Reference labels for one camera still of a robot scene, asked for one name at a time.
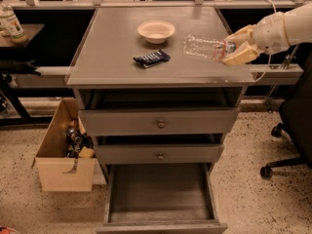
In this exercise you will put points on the top grey drawer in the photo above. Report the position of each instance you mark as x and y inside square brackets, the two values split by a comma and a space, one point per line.
[158, 121]

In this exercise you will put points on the middle grey drawer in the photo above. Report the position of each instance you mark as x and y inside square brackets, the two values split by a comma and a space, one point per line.
[158, 153]

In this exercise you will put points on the white paper bowl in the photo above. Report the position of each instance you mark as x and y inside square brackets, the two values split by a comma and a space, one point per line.
[156, 31]

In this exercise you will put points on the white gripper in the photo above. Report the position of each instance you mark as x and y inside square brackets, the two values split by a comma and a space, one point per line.
[271, 33]

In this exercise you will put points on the cardboard box on floor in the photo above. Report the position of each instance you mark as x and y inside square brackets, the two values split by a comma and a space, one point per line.
[57, 172]

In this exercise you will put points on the dark blue snack packet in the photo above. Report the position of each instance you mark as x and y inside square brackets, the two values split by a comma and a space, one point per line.
[152, 59]

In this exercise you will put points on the black office chair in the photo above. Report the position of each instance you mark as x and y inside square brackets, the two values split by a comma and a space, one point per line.
[296, 116]

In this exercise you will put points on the bottom open grey drawer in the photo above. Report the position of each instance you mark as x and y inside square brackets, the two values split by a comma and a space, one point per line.
[160, 199]

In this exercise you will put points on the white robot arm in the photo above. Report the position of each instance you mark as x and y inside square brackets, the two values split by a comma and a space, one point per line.
[298, 24]

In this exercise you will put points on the clear plastic water bottle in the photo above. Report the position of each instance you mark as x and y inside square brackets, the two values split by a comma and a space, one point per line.
[206, 48]

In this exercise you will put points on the yellow sponge in box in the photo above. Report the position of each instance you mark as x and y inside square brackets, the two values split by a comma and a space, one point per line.
[86, 152]

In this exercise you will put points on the grey drawer cabinet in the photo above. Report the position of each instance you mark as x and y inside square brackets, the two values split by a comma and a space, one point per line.
[105, 75]

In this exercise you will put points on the green label spray bottle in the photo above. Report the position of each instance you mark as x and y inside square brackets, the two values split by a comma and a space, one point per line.
[12, 23]

